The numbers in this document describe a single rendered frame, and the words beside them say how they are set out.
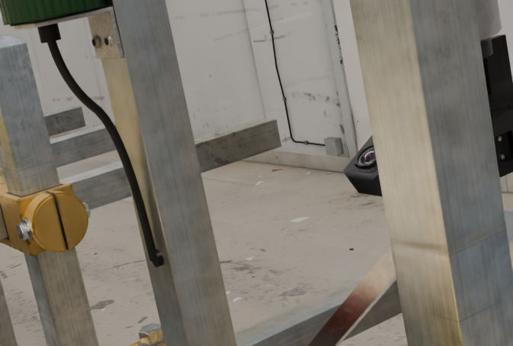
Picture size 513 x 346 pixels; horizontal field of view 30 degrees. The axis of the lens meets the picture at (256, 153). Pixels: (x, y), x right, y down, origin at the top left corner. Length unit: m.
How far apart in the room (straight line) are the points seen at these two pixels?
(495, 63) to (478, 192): 0.44
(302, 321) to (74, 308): 0.23
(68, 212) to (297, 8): 3.97
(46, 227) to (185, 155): 0.23
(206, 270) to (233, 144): 0.36
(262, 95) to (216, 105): 0.49
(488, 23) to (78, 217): 0.37
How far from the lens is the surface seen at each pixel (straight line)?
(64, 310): 0.86
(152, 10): 0.59
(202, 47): 5.53
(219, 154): 0.96
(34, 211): 0.80
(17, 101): 0.82
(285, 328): 0.72
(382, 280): 0.57
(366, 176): 0.75
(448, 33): 0.38
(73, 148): 1.16
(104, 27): 0.59
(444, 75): 0.38
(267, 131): 0.99
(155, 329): 0.71
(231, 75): 5.34
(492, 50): 0.81
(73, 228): 0.82
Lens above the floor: 1.13
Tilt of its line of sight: 12 degrees down
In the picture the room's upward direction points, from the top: 11 degrees counter-clockwise
